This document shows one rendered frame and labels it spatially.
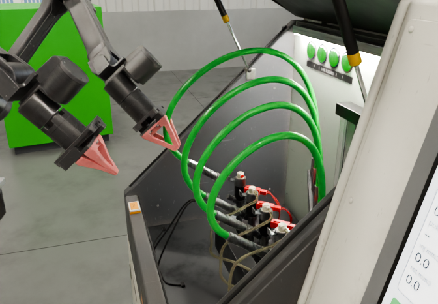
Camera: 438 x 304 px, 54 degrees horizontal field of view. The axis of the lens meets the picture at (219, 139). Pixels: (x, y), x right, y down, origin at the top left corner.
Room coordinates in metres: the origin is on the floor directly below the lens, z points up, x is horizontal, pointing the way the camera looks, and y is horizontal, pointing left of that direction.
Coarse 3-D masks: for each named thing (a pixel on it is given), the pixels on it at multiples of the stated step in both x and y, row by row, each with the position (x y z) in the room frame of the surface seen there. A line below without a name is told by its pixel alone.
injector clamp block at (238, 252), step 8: (224, 224) 0.95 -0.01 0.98; (256, 224) 0.95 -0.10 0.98; (232, 232) 0.92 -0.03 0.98; (216, 240) 0.96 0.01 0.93; (224, 240) 0.89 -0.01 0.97; (256, 240) 0.88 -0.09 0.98; (216, 248) 0.96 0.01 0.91; (232, 248) 0.85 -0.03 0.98; (240, 248) 0.85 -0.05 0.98; (224, 256) 0.89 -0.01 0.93; (232, 256) 0.84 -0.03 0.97; (240, 256) 0.82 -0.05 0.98; (248, 256) 0.82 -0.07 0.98; (256, 256) 0.86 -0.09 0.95; (224, 264) 0.89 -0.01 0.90; (232, 264) 0.84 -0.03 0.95; (248, 264) 0.79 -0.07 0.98; (240, 272) 0.78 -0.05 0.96; (232, 280) 0.83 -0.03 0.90
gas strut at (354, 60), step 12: (336, 0) 0.63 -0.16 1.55; (336, 12) 0.64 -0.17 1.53; (348, 12) 0.64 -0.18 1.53; (348, 24) 0.64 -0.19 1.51; (348, 36) 0.64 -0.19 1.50; (348, 48) 0.64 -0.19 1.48; (348, 60) 0.65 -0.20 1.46; (360, 60) 0.65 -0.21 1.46; (360, 72) 0.66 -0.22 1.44; (360, 84) 0.66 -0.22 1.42
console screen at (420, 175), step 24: (432, 120) 0.49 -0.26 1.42; (432, 144) 0.48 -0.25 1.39; (432, 168) 0.46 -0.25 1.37; (408, 192) 0.48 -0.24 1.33; (432, 192) 0.45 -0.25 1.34; (408, 216) 0.46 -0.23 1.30; (432, 216) 0.43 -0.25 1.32; (408, 240) 0.45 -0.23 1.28; (432, 240) 0.42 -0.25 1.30; (384, 264) 0.46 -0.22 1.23; (408, 264) 0.43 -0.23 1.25; (432, 264) 0.41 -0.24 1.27; (384, 288) 0.45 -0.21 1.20; (408, 288) 0.42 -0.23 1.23; (432, 288) 0.39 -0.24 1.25
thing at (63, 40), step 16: (0, 16) 3.70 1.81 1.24; (16, 16) 3.75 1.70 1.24; (32, 16) 3.80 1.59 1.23; (64, 16) 3.91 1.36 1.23; (0, 32) 3.69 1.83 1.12; (16, 32) 3.74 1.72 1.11; (64, 32) 3.90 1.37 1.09; (48, 48) 3.84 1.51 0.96; (64, 48) 3.90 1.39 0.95; (80, 48) 3.95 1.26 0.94; (32, 64) 3.78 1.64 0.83; (80, 64) 3.95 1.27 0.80; (96, 80) 4.00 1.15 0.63; (80, 96) 3.93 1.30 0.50; (96, 96) 3.99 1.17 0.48; (16, 112) 3.70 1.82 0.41; (80, 112) 3.93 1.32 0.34; (96, 112) 3.99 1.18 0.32; (16, 128) 3.69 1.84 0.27; (32, 128) 3.74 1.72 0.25; (112, 128) 4.04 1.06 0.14; (16, 144) 3.68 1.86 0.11; (32, 144) 3.73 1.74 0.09; (48, 144) 3.83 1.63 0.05
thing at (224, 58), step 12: (252, 48) 0.94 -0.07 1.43; (264, 48) 0.95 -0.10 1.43; (216, 60) 0.92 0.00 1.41; (288, 60) 0.97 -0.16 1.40; (204, 72) 0.91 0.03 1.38; (300, 72) 0.98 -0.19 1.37; (180, 96) 0.89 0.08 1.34; (312, 96) 0.99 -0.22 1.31; (168, 108) 0.89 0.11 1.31; (180, 156) 0.89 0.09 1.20
